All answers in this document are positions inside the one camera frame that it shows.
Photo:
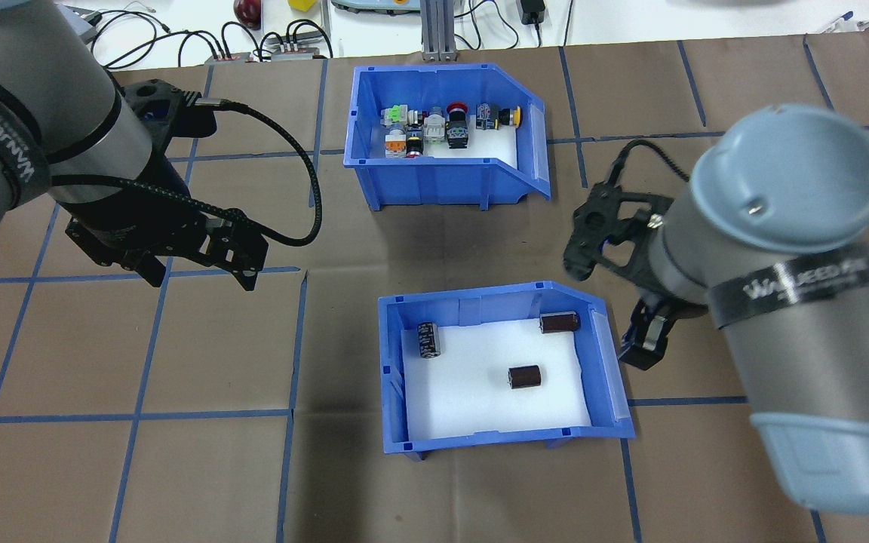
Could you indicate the brown cylindrical capacitor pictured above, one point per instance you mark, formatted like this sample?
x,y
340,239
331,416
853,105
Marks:
x,y
524,376
560,323

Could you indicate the grey box device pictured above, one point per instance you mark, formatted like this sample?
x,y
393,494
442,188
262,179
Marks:
x,y
84,19

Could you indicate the grey teach pendant with screen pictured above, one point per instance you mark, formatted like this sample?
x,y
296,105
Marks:
x,y
374,6

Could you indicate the black cylindrical capacitor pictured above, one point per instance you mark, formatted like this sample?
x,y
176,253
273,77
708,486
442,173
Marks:
x,y
428,341

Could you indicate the small silver metal bracket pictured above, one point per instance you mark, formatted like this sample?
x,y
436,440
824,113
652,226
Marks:
x,y
868,24

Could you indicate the green push button switch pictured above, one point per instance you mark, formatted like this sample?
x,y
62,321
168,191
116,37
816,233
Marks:
x,y
391,115

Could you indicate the aluminium extrusion post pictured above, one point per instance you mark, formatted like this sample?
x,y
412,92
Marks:
x,y
440,30

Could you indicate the grey white switch block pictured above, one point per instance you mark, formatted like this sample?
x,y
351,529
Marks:
x,y
413,118

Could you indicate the black power adapter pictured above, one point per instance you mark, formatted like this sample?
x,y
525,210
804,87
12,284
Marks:
x,y
532,11

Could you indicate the blue capacitor parts bin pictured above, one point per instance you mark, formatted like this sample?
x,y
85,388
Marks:
x,y
480,442

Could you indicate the yellow cube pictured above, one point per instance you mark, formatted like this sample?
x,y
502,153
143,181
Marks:
x,y
301,4

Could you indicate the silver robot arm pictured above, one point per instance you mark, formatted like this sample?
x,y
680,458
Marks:
x,y
27,90
781,226

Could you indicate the orange white switch block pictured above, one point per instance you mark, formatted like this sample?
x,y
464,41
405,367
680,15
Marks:
x,y
395,143

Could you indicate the red mushroom emergency button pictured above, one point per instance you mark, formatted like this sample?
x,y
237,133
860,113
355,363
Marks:
x,y
457,136

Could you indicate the red apple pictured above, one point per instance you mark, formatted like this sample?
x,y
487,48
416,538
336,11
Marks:
x,y
247,11

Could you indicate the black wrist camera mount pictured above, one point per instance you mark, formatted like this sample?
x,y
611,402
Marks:
x,y
631,197
178,94

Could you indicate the yellow push button black body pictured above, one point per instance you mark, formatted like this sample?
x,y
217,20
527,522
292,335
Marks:
x,y
489,115

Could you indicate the blue button parts bin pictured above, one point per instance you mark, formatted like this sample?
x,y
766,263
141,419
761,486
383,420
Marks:
x,y
434,185

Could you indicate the grey USB hub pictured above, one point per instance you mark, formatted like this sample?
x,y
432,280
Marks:
x,y
227,58
295,53

